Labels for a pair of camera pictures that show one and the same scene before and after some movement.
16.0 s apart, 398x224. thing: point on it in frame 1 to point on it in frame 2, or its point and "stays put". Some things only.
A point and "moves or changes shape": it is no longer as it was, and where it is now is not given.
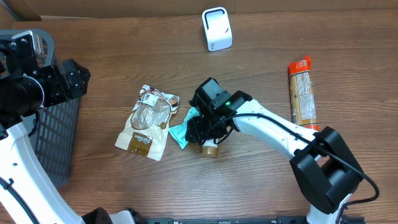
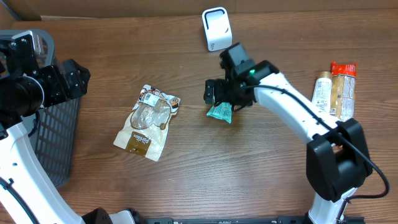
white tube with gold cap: [209, 149] to [322, 95]
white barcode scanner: [217, 28] stays put
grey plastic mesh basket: [54, 130] stays put
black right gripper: [198, 126] to [222, 85]
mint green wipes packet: [178, 132] moves or changes shape
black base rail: [242, 220] stays put
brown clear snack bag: [145, 131] stays put
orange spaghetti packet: [301, 97] to [343, 86]
